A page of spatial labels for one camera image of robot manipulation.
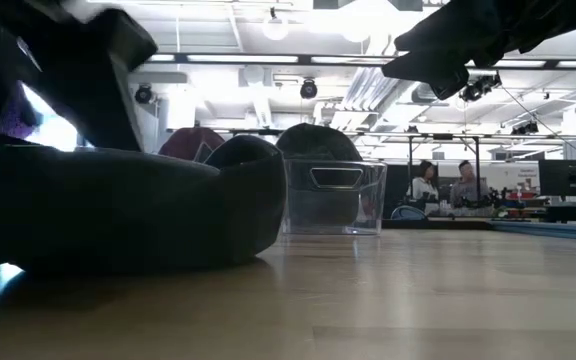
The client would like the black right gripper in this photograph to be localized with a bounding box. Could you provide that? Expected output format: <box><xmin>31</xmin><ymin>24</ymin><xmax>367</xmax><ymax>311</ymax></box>
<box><xmin>381</xmin><ymin>0</ymin><xmax>576</xmax><ymax>100</ymax></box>

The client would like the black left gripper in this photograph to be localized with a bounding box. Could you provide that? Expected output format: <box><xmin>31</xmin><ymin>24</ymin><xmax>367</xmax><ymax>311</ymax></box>
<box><xmin>0</xmin><ymin>0</ymin><xmax>159</xmax><ymax>151</ymax></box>

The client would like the dark green cap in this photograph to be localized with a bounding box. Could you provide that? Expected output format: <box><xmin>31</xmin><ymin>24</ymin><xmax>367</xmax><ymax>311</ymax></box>
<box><xmin>275</xmin><ymin>122</ymin><xmax>365</xmax><ymax>229</ymax></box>
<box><xmin>0</xmin><ymin>133</ymin><xmax>288</xmax><ymax>274</ymax></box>

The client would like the maroon cap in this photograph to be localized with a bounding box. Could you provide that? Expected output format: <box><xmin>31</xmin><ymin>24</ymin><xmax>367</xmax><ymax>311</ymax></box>
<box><xmin>157</xmin><ymin>126</ymin><xmax>227</xmax><ymax>164</ymax></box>

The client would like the person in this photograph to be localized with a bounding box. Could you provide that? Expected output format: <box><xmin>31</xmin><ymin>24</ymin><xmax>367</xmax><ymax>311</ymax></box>
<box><xmin>407</xmin><ymin>159</ymin><xmax>440</xmax><ymax>211</ymax></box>
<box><xmin>450</xmin><ymin>159</ymin><xmax>489</xmax><ymax>207</ymax></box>

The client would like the black overhead rig bar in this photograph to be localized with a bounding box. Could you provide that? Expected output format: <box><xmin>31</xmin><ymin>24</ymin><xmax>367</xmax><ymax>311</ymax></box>
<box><xmin>142</xmin><ymin>52</ymin><xmax>576</xmax><ymax>71</ymax></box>

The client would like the clear plastic bin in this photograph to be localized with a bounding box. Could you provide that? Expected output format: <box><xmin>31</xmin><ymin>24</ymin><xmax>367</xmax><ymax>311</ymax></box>
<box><xmin>280</xmin><ymin>158</ymin><xmax>388</xmax><ymax>237</ymax></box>

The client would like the blue-rimmed chair back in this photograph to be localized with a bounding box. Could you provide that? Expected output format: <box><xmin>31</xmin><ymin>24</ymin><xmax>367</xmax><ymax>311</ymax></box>
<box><xmin>390</xmin><ymin>204</ymin><xmax>428</xmax><ymax>221</ymax></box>

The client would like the cluttered workbench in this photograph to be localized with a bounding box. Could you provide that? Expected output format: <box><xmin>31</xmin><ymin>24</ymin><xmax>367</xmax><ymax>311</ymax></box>
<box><xmin>432</xmin><ymin>187</ymin><xmax>576</xmax><ymax>226</ymax></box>

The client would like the black computer monitor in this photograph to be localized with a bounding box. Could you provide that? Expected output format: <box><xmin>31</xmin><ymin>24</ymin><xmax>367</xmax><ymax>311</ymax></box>
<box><xmin>538</xmin><ymin>159</ymin><xmax>576</xmax><ymax>197</ymax></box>

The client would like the black camera cluster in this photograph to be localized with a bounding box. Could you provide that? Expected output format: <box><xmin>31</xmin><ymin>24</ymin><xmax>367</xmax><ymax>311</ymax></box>
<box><xmin>459</xmin><ymin>72</ymin><xmax>503</xmax><ymax>104</ymax></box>

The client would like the black hanging round camera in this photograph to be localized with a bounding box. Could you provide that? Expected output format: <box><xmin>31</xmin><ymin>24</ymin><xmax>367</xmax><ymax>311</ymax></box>
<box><xmin>299</xmin><ymin>78</ymin><xmax>319</xmax><ymax>100</ymax></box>
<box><xmin>134</xmin><ymin>83</ymin><xmax>155</xmax><ymax>105</ymax></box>

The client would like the black device on rail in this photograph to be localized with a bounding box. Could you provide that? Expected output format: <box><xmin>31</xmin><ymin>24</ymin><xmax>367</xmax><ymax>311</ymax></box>
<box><xmin>510</xmin><ymin>121</ymin><xmax>540</xmax><ymax>136</ymax></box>

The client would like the black metal rig frame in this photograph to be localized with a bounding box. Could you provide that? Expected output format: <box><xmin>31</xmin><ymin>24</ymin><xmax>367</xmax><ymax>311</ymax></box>
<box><xmin>357</xmin><ymin>130</ymin><xmax>484</xmax><ymax>214</ymax></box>

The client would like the black aluminium table frame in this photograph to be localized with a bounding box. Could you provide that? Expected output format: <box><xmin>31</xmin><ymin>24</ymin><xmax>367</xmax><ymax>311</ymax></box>
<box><xmin>382</xmin><ymin>218</ymin><xmax>576</xmax><ymax>245</ymax></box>

